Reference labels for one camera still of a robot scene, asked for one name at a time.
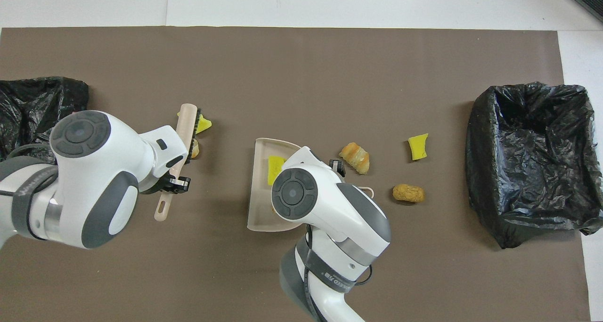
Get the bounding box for beige hand brush black bristles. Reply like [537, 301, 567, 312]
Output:
[155, 103, 202, 222]

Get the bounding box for yellow notched sponge piece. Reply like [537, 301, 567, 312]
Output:
[267, 155, 287, 187]

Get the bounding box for brown foam nugget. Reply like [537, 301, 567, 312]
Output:
[392, 184, 425, 203]

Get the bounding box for beige plastic dustpan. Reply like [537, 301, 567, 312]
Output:
[247, 138, 375, 232]

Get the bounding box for small yellow sponge piece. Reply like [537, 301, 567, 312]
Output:
[407, 133, 429, 161]

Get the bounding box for brown paper table mat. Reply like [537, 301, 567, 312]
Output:
[0, 26, 592, 322]

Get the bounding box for black garbage bag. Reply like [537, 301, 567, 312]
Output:
[465, 82, 603, 249]
[0, 76, 90, 165]

